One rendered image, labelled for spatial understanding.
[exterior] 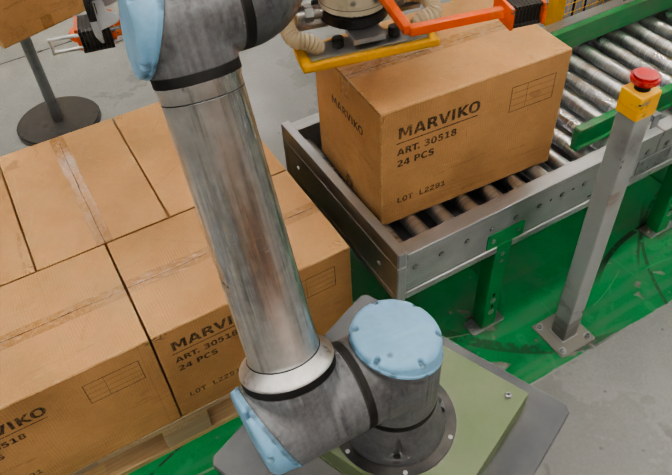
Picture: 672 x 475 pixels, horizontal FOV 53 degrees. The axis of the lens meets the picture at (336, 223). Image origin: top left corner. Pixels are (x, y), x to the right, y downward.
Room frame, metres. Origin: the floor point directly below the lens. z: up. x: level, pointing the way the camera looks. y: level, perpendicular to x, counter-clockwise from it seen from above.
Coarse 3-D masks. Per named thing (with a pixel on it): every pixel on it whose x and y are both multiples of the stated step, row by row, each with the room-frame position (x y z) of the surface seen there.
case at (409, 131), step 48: (480, 0) 1.91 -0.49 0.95; (432, 48) 1.65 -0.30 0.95; (480, 48) 1.64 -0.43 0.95; (528, 48) 1.62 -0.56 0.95; (336, 96) 1.60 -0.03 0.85; (384, 96) 1.44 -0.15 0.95; (432, 96) 1.43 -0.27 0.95; (480, 96) 1.49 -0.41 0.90; (528, 96) 1.55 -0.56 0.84; (336, 144) 1.62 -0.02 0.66; (384, 144) 1.37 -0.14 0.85; (432, 144) 1.43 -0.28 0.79; (480, 144) 1.49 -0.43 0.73; (528, 144) 1.57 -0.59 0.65; (384, 192) 1.37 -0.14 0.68; (432, 192) 1.43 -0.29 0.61
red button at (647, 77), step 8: (632, 72) 1.35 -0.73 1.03; (640, 72) 1.34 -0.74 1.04; (648, 72) 1.33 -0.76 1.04; (656, 72) 1.33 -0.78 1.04; (632, 80) 1.32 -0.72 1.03; (640, 80) 1.31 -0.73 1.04; (648, 80) 1.30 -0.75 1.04; (656, 80) 1.31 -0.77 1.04; (640, 88) 1.32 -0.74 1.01; (648, 88) 1.31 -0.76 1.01
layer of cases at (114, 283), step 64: (128, 128) 1.94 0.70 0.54; (0, 192) 1.64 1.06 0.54; (64, 192) 1.62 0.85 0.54; (128, 192) 1.60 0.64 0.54; (0, 256) 1.36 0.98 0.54; (64, 256) 1.34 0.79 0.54; (128, 256) 1.33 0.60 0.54; (192, 256) 1.31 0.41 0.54; (320, 256) 1.27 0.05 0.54; (0, 320) 1.13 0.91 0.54; (64, 320) 1.11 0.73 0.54; (128, 320) 1.10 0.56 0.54; (192, 320) 1.08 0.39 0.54; (320, 320) 1.25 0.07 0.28; (0, 384) 0.93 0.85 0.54; (64, 384) 0.93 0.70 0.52; (128, 384) 0.99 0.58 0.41; (192, 384) 1.06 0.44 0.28; (0, 448) 0.83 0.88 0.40; (64, 448) 0.89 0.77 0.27
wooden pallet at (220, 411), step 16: (224, 400) 1.09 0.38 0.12; (192, 416) 1.04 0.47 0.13; (208, 416) 1.06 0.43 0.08; (224, 416) 1.09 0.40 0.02; (160, 432) 0.99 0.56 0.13; (176, 432) 1.01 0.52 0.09; (192, 432) 1.03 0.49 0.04; (128, 448) 0.95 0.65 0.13; (144, 448) 1.00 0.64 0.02; (160, 448) 1.00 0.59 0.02; (176, 448) 1.00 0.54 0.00; (96, 464) 0.91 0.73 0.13; (112, 464) 0.96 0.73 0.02; (128, 464) 0.95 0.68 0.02; (144, 464) 0.96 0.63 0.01
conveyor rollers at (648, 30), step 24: (648, 24) 2.40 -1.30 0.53; (576, 48) 2.26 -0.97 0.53; (600, 48) 2.27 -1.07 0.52; (648, 48) 2.20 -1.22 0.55; (576, 72) 2.14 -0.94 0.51; (600, 72) 2.06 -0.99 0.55; (624, 72) 2.06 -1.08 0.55; (576, 96) 1.93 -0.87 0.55; (600, 96) 1.92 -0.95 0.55; (576, 120) 1.80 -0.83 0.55; (312, 144) 1.77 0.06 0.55; (600, 144) 1.67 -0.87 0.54; (528, 168) 1.58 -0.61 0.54; (552, 168) 1.60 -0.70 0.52; (480, 192) 1.50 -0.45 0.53; (408, 216) 1.40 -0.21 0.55; (432, 216) 1.42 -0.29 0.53
